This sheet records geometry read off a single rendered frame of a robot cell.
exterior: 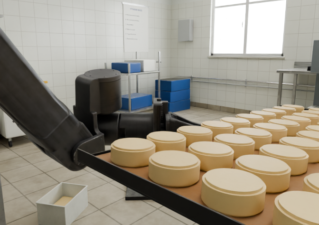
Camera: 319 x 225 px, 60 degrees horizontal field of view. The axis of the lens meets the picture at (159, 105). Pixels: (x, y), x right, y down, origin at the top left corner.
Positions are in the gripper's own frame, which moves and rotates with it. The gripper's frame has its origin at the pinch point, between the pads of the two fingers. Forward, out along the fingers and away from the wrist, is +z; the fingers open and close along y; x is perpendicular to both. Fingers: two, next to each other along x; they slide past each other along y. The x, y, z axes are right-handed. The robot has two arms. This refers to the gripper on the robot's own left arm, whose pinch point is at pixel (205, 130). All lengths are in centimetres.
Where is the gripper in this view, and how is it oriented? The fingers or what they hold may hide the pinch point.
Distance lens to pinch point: 48.4
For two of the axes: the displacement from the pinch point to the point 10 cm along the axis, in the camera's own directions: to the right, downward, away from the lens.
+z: 10.0, 0.2, 0.2
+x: 0.2, 1.7, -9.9
